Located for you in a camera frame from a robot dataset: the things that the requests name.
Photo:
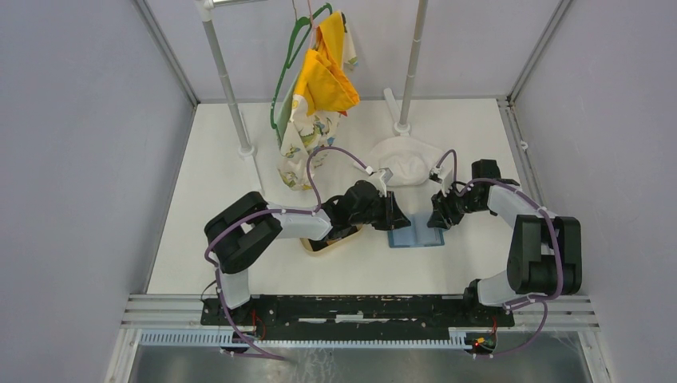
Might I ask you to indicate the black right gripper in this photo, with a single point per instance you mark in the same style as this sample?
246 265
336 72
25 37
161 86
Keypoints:
438 200

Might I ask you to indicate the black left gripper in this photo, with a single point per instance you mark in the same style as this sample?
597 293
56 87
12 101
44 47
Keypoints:
393 216

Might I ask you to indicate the blue leather card holder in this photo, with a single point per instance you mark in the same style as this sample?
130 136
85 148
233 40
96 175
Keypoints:
417 234

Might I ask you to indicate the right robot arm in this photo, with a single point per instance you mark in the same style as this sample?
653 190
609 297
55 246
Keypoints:
545 253

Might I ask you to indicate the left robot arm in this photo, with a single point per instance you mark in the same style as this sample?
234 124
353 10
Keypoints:
241 233

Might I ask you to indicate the beige oval tray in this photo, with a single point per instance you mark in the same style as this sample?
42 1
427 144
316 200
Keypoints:
317 248

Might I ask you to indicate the white crumpled cloth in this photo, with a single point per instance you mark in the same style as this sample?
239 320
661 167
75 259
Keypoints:
410 160

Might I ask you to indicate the right rack pole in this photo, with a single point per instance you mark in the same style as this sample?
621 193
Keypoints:
399 113

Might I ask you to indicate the rack pole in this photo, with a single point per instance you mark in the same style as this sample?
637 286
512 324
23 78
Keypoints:
246 150
399 113

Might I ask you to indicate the dinosaur print hanging cloth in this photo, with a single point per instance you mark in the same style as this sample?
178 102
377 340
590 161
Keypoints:
299 136

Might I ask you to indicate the yellow hanging cloth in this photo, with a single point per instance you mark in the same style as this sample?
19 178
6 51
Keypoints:
323 84

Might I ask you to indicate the left rack pole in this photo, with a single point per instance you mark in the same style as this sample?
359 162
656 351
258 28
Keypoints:
246 150

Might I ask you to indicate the green clothes hanger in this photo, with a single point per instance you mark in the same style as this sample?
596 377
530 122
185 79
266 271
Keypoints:
299 34

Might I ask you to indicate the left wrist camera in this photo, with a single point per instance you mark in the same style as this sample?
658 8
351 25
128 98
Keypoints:
379 179

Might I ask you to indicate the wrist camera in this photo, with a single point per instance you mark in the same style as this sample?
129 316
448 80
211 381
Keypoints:
379 179
445 177

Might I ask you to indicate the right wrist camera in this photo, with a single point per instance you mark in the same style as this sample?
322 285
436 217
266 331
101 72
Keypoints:
445 177

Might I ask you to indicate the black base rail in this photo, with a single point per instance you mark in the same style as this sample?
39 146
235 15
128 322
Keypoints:
357 318

